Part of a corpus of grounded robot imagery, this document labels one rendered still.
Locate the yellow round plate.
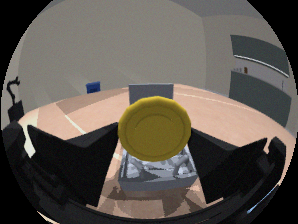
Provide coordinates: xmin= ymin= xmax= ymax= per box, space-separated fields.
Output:
xmin=117 ymin=96 xmax=192 ymax=161

